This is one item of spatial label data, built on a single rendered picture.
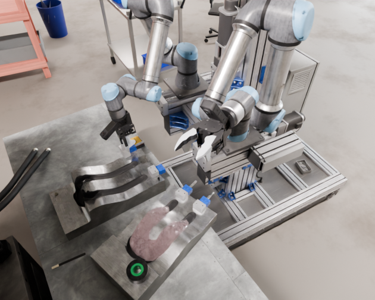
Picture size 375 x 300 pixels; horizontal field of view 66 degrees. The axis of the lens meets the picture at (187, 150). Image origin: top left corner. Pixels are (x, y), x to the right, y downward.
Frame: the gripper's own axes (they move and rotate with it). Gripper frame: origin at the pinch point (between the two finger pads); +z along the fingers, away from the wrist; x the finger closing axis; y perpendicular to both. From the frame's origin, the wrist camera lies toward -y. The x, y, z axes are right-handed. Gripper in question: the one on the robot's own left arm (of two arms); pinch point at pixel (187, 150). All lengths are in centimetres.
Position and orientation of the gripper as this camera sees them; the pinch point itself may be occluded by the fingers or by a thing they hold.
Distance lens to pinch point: 76.9
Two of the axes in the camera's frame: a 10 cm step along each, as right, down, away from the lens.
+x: -8.0, -3.3, 5.1
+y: 1.1, 7.5, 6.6
